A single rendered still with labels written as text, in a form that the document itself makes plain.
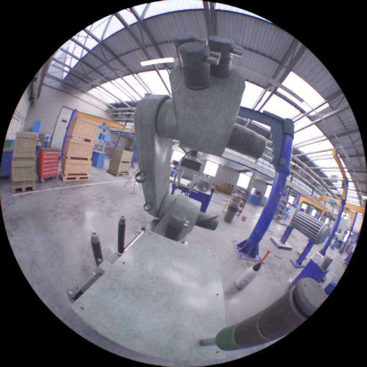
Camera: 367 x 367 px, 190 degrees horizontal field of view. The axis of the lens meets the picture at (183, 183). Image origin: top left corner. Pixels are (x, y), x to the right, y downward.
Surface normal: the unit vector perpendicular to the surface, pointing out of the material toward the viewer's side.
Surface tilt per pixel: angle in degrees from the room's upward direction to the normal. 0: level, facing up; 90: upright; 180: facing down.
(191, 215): 57
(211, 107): 121
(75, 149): 90
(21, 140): 90
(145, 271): 0
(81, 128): 90
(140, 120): 126
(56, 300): 0
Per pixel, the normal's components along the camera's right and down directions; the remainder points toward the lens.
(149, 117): -0.28, 0.51
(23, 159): 0.92, 0.33
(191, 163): -0.15, 0.10
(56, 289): 0.31, -0.94
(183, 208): 0.15, -0.49
